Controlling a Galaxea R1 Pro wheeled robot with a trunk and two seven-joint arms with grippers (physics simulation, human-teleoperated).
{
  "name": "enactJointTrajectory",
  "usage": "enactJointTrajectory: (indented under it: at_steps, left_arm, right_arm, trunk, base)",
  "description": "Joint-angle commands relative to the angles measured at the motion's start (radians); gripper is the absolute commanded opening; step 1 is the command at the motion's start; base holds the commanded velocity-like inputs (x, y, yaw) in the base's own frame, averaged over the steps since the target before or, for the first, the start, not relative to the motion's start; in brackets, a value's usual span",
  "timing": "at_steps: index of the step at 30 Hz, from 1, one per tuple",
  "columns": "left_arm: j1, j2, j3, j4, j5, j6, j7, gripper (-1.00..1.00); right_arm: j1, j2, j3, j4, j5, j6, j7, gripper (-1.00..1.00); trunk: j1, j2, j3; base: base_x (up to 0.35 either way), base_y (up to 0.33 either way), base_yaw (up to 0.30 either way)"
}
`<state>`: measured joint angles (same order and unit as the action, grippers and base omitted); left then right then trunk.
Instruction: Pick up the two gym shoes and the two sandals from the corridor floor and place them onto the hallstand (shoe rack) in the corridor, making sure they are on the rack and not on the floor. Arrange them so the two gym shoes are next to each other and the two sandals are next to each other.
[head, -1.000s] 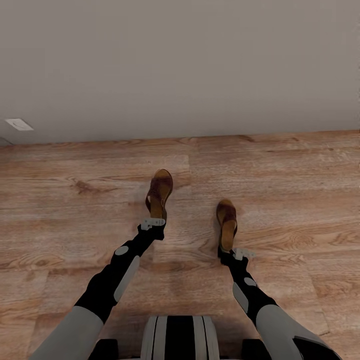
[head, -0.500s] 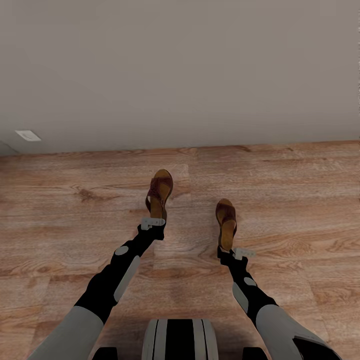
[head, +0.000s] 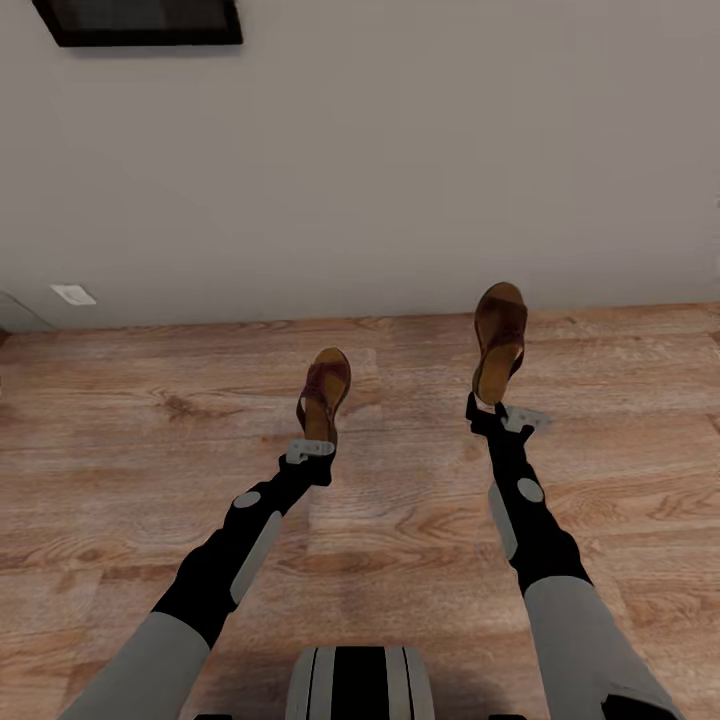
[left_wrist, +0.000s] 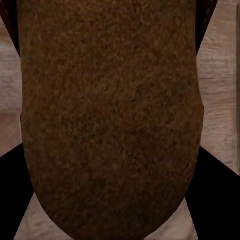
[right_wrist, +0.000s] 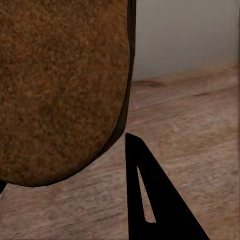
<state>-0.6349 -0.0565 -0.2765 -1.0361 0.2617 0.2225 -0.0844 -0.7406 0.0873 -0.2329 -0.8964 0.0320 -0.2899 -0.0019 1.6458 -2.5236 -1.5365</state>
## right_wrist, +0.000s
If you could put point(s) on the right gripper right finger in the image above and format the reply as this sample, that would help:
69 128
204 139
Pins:
174 220

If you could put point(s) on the sandal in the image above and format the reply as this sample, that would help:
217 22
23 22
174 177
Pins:
66 69

